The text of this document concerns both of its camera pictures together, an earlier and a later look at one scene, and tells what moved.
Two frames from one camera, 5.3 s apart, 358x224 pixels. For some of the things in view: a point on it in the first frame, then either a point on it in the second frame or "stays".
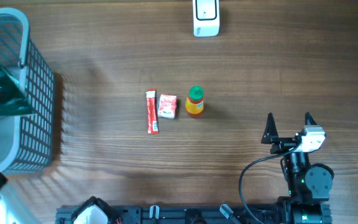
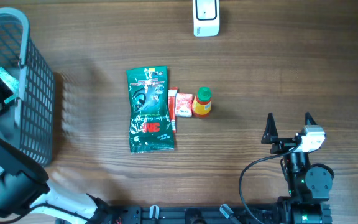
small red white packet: (167, 106) → (183, 105)
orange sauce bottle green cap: (194, 102) → (201, 104)
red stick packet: (152, 111) → (172, 96)
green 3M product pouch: (0, 93) → (150, 121)
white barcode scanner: (206, 15) stays
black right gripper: (271, 137) stays
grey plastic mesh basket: (20, 144) stays
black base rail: (184, 214) stays
